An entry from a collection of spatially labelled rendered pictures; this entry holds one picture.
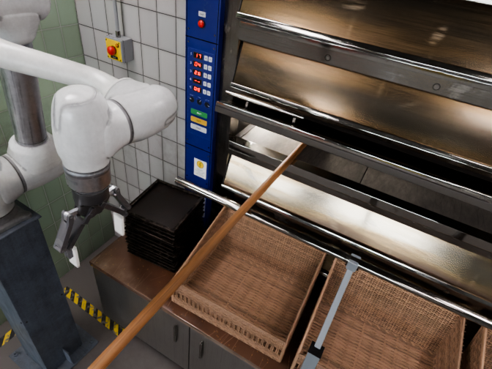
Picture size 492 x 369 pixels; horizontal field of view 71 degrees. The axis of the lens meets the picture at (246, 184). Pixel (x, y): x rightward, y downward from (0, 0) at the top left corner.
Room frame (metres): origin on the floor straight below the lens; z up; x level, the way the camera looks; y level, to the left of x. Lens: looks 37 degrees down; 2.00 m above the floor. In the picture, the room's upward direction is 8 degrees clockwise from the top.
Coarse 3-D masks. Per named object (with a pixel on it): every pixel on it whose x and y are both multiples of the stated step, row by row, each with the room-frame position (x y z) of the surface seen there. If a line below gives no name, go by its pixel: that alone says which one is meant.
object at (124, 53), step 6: (108, 36) 1.58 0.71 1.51; (114, 36) 1.60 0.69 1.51; (108, 42) 1.57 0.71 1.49; (114, 42) 1.55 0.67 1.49; (120, 42) 1.54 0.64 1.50; (126, 42) 1.57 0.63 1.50; (132, 42) 1.60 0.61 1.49; (120, 48) 1.54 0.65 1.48; (126, 48) 1.56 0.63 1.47; (132, 48) 1.60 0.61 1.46; (108, 54) 1.57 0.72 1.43; (114, 54) 1.56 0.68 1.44; (120, 54) 1.54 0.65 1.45; (126, 54) 1.56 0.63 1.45; (132, 54) 1.59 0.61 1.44; (120, 60) 1.54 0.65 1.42; (126, 60) 1.56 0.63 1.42; (132, 60) 1.59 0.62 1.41
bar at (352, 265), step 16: (208, 192) 0.99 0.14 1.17; (272, 224) 0.87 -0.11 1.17; (304, 240) 0.82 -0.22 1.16; (336, 256) 0.77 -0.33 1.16; (352, 256) 0.77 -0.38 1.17; (352, 272) 0.74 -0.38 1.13; (368, 272) 0.73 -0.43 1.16; (384, 272) 0.72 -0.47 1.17; (416, 288) 0.68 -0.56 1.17; (336, 304) 0.67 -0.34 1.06; (448, 304) 0.64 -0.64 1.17; (480, 320) 0.60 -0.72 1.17; (320, 336) 0.60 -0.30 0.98; (320, 352) 0.56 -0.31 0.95; (304, 368) 0.55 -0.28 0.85
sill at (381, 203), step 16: (240, 144) 1.36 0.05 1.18; (256, 144) 1.38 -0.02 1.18; (272, 160) 1.29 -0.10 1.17; (304, 176) 1.22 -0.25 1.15; (320, 176) 1.20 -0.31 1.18; (336, 176) 1.21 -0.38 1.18; (352, 192) 1.14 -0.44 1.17; (368, 192) 1.13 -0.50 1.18; (384, 208) 1.08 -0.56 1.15; (400, 208) 1.06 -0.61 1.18; (416, 208) 1.07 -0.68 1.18; (432, 224) 1.01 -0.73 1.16; (448, 224) 1.00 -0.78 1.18; (464, 224) 1.01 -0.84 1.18; (464, 240) 0.96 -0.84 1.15; (480, 240) 0.94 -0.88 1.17
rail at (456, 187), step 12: (228, 108) 1.22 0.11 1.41; (240, 108) 1.20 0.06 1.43; (264, 120) 1.16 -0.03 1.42; (276, 120) 1.15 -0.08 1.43; (300, 132) 1.10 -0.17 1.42; (336, 144) 1.04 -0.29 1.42; (360, 156) 1.01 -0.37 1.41; (372, 156) 0.99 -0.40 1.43; (396, 168) 0.96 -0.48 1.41; (408, 168) 0.95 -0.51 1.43; (432, 180) 0.91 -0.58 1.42; (444, 180) 0.91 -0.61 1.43; (468, 192) 0.87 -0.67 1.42; (480, 192) 0.87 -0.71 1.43
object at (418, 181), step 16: (224, 112) 1.22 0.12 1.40; (256, 112) 1.26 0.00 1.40; (272, 112) 1.30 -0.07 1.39; (272, 128) 1.14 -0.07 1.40; (304, 128) 1.18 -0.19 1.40; (320, 128) 1.21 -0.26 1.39; (320, 144) 1.06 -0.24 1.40; (352, 144) 1.11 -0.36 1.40; (368, 144) 1.14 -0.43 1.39; (352, 160) 1.01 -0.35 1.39; (368, 160) 0.99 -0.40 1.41; (400, 160) 1.04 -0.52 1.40; (416, 160) 1.07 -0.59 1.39; (400, 176) 0.95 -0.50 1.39; (416, 176) 0.93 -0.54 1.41; (448, 176) 0.98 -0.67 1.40; (464, 176) 1.01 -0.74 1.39; (448, 192) 0.89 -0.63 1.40
